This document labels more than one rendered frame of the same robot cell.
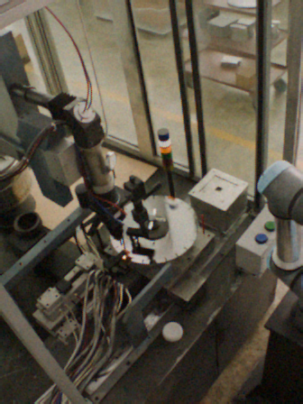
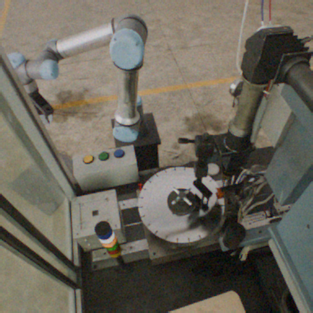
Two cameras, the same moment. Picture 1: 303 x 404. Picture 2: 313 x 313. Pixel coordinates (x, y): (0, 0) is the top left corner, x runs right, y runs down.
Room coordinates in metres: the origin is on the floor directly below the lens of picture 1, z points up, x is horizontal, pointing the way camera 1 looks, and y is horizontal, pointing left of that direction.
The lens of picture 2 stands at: (1.57, 0.20, 1.84)
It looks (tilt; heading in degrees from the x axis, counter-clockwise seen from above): 56 degrees down; 206
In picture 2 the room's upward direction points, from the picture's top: 2 degrees clockwise
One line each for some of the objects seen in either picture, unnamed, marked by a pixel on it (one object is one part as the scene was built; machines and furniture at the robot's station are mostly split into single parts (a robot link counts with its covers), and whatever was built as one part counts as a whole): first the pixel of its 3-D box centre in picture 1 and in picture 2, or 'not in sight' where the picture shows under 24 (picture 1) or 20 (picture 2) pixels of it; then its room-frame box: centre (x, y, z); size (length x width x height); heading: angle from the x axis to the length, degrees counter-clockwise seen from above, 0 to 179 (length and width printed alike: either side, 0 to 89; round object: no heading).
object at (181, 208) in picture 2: (153, 224); (181, 200); (1.11, 0.00, 0.96); 0.11 x 0.11 x 0.03
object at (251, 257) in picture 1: (266, 237); (108, 169); (1.06, -0.42, 0.82); 0.28 x 0.11 x 0.15; 132
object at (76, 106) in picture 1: (59, 132); (281, 124); (1.11, 0.21, 1.45); 0.35 x 0.07 x 0.28; 42
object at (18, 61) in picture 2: not in sight; (19, 68); (1.00, -0.81, 1.21); 0.09 x 0.08 x 0.11; 114
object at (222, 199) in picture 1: (219, 201); (99, 221); (1.29, -0.29, 0.82); 0.18 x 0.18 x 0.15; 42
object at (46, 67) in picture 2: not in sight; (44, 67); (0.95, -0.73, 1.21); 0.11 x 0.11 x 0.08; 24
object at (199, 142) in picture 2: (136, 199); (203, 156); (1.05, 0.03, 1.17); 0.06 x 0.05 x 0.20; 123
